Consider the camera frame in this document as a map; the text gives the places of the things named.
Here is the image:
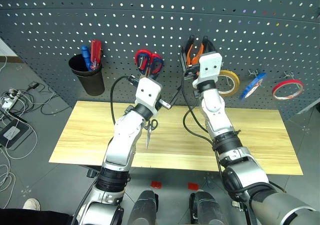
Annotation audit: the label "white shoe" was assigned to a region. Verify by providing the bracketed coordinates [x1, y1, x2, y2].
[22, 198, 41, 211]

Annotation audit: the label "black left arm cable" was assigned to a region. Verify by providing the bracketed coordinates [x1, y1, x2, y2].
[109, 74, 140, 126]

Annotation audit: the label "small black handled scissors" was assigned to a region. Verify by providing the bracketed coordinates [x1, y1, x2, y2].
[144, 119, 159, 150]

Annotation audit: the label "red and blue scissors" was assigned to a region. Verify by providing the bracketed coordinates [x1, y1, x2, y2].
[134, 49, 165, 80]

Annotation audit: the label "black cup holder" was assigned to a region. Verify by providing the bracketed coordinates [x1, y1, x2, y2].
[68, 53, 106, 97]

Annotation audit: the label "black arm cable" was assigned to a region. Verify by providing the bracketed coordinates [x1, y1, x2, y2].
[109, 74, 140, 126]
[180, 79, 226, 178]

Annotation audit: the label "yellow tape roll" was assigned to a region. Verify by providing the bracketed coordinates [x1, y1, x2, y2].
[217, 69, 241, 98]

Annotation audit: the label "black table frame bracket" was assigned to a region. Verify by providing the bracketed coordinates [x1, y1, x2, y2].
[86, 168, 101, 179]

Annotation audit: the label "blue handled screwdriver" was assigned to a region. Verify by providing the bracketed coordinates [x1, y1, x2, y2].
[80, 45, 93, 72]

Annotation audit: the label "white floor cable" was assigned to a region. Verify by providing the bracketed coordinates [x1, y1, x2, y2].
[0, 94, 39, 211]

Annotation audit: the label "red tape roll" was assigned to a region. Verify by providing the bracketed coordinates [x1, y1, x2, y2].
[271, 79, 305, 101]

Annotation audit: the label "blue tape roll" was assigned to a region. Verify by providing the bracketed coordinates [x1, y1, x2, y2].
[239, 72, 268, 101]

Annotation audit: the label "black floor cable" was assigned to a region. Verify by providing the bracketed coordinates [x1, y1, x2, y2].
[14, 82, 71, 116]

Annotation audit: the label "dark clothed person leg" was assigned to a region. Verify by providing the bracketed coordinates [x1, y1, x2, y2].
[0, 208, 76, 225]

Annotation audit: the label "red handled tool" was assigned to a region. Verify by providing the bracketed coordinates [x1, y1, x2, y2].
[89, 39, 103, 71]

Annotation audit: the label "grey and black box device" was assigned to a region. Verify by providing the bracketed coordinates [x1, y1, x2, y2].
[0, 119, 34, 151]

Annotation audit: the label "white power strip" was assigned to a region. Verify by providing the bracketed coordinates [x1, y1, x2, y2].
[1, 88, 23, 110]

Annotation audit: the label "orange and black pliers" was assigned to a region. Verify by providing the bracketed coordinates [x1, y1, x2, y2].
[186, 34, 210, 68]

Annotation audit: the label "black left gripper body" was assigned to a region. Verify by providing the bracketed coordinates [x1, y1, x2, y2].
[155, 98, 173, 111]

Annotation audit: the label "dark grey pegboard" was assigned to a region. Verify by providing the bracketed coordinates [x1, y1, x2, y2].
[0, 0, 320, 122]

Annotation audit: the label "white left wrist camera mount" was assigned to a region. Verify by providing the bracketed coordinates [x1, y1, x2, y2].
[134, 77, 163, 117]

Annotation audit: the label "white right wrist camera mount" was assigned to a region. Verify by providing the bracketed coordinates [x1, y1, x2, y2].
[191, 52, 224, 89]

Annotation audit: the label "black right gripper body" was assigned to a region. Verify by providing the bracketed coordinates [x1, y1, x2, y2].
[181, 62, 201, 83]

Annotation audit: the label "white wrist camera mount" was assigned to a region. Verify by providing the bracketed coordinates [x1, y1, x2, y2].
[134, 77, 163, 117]
[191, 52, 224, 89]

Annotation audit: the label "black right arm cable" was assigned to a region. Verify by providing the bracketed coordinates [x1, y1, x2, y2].
[180, 79, 226, 178]

